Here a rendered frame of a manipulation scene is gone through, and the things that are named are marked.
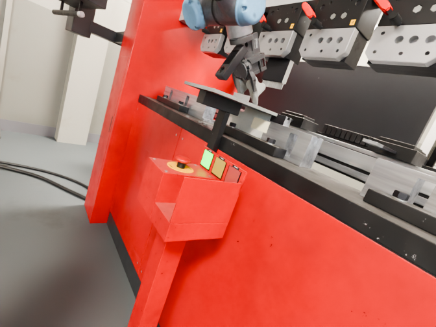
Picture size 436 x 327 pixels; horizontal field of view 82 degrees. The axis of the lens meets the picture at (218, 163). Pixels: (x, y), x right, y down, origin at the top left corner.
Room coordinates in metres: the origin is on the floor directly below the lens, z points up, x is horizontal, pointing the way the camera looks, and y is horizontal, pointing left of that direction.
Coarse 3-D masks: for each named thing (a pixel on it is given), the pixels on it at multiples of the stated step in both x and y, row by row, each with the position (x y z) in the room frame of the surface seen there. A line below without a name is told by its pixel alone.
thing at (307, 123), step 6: (282, 114) 1.07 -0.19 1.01; (288, 114) 1.05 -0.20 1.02; (294, 114) 1.04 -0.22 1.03; (300, 114) 1.02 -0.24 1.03; (294, 120) 1.02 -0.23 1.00; (300, 120) 1.00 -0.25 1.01; (306, 120) 1.00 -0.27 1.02; (312, 120) 1.04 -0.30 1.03; (294, 126) 1.07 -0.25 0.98; (300, 126) 0.99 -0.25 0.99; (306, 126) 1.01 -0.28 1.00; (312, 126) 1.03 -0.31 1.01
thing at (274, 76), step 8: (272, 64) 0.93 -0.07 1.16; (280, 64) 0.90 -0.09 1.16; (288, 64) 0.88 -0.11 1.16; (264, 72) 0.95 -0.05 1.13; (272, 72) 0.92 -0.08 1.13; (280, 72) 0.89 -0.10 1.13; (288, 72) 0.89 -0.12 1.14; (264, 80) 0.95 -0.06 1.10; (272, 80) 0.91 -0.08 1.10; (280, 80) 0.88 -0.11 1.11; (280, 88) 0.89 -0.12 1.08
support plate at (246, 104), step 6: (186, 84) 0.81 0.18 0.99; (192, 84) 0.77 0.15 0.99; (198, 84) 0.74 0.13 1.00; (210, 90) 0.69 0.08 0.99; (216, 90) 0.68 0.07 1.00; (222, 96) 0.75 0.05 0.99; (228, 96) 0.71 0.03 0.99; (234, 96) 0.72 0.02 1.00; (240, 102) 0.74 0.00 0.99; (246, 102) 0.75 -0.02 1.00; (252, 108) 0.89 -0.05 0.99; (258, 108) 0.78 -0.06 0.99; (264, 108) 0.80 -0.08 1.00; (270, 114) 0.86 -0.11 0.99; (276, 114) 0.84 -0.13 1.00
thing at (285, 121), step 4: (272, 116) 0.86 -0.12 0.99; (276, 116) 0.85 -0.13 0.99; (280, 116) 0.83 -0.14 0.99; (284, 116) 0.82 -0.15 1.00; (272, 120) 0.85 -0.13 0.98; (276, 120) 0.84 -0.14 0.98; (280, 120) 0.83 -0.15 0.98; (284, 120) 0.82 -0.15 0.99; (288, 120) 0.83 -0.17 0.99; (280, 124) 0.82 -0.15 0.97; (284, 124) 0.82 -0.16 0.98; (288, 124) 0.83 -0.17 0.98
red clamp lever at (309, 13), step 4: (304, 4) 0.80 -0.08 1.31; (308, 4) 0.81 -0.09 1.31; (304, 8) 0.80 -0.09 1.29; (308, 8) 0.78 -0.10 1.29; (308, 12) 0.78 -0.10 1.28; (312, 12) 0.77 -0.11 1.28; (308, 16) 0.78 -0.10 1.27; (312, 16) 0.77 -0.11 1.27; (312, 20) 0.76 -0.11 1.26; (316, 20) 0.75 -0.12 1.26; (312, 24) 0.76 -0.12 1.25; (316, 24) 0.75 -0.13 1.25; (320, 24) 0.76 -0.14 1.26; (316, 28) 0.77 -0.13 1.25; (320, 28) 0.77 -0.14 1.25
